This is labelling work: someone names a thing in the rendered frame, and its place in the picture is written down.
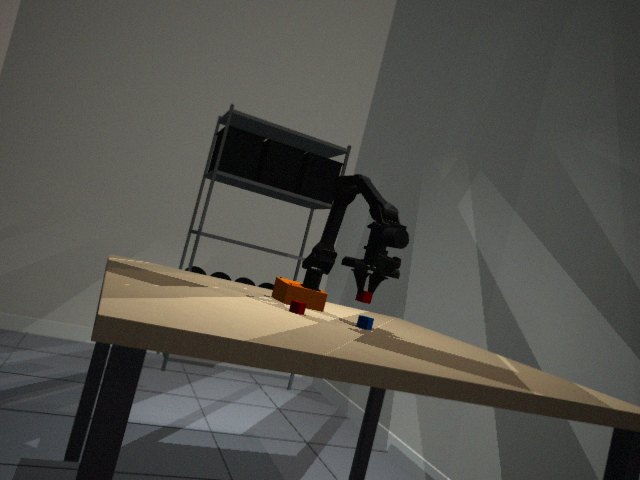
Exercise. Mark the blue cube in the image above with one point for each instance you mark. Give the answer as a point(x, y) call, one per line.
point(365, 322)

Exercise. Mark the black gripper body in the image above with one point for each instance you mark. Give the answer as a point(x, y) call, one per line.
point(361, 265)

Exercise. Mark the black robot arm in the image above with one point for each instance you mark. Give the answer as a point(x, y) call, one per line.
point(389, 234)

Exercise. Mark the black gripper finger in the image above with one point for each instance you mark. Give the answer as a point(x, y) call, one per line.
point(360, 277)
point(374, 281)

